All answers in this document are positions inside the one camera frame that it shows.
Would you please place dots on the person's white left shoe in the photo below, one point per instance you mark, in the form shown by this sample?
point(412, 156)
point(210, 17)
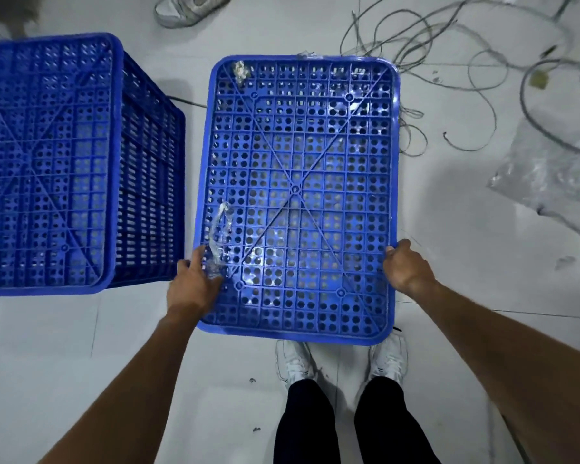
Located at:
point(295, 362)

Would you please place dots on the person's right hand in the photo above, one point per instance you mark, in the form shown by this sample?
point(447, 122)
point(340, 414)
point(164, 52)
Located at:
point(408, 270)

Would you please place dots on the person's white right shoe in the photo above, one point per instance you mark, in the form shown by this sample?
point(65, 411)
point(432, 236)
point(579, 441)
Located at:
point(389, 360)

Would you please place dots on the crumpled clear tape scrap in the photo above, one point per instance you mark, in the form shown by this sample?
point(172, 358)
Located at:
point(239, 70)

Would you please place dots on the person's left forearm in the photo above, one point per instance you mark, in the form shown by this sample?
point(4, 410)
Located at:
point(135, 381)

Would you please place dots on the person's right thumb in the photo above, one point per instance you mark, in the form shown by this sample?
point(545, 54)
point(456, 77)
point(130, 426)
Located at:
point(399, 247)

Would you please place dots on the tall blue plastic crate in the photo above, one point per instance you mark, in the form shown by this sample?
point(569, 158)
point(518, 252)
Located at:
point(53, 164)

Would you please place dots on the clear plastic bag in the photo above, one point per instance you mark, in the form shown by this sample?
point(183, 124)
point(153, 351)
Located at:
point(551, 178)

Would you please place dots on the person's black trousers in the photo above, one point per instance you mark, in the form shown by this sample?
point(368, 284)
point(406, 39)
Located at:
point(304, 425)

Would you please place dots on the person's right forearm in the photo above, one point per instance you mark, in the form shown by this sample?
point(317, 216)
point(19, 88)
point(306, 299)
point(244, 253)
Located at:
point(502, 362)

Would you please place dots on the person's left thumb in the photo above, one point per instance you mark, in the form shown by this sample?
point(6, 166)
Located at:
point(197, 260)

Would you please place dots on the blue perforated plastic crate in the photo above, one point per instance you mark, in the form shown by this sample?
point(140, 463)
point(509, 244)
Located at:
point(299, 188)

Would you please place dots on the clear plastic tape strip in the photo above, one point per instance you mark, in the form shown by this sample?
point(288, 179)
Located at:
point(220, 236)

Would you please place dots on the person's left hand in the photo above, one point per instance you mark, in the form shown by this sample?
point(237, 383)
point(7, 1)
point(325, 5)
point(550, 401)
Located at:
point(191, 292)

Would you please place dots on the small brass connector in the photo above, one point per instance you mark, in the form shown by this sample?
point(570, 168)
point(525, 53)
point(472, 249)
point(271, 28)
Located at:
point(539, 80)

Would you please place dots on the person's white shoe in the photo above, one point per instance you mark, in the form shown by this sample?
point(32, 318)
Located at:
point(295, 362)
point(389, 360)

